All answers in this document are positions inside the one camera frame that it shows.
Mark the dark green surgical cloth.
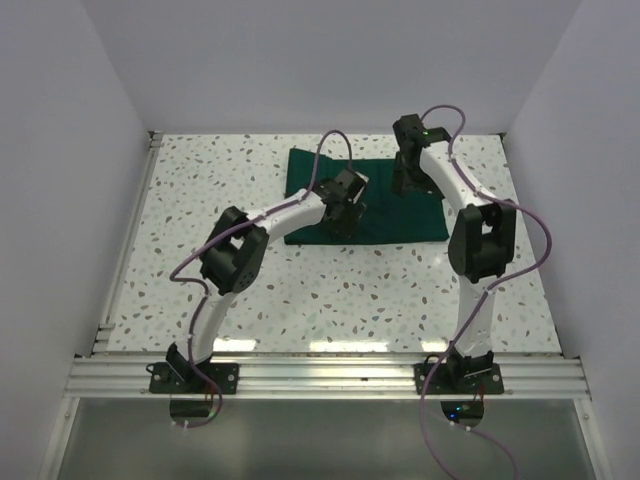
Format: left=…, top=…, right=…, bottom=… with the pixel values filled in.
left=284, top=148, right=449, bottom=245

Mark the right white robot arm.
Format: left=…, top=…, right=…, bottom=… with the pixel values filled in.
left=391, top=114, right=516, bottom=395

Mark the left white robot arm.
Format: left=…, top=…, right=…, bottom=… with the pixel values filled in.
left=165, top=168, right=369, bottom=393

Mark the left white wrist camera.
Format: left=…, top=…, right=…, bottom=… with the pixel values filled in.
left=350, top=172, right=369, bottom=204

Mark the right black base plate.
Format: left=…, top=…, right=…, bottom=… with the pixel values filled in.
left=426, top=351, right=505, bottom=395

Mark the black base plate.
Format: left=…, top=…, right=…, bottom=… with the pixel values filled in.
left=146, top=362, right=240, bottom=395
left=426, top=351, right=505, bottom=395

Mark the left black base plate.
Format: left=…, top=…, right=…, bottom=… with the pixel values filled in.
left=146, top=362, right=240, bottom=395

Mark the aluminium left side rail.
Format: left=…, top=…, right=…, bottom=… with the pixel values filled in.
left=90, top=131, right=165, bottom=356

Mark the aluminium rail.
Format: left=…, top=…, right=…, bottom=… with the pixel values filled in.
left=63, top=353, right=590, bottom=400
left=90, top=131, right=165, bottom=356

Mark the aluminium front rail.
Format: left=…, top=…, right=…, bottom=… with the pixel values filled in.
left=63, top=353, right=590, bottom=400

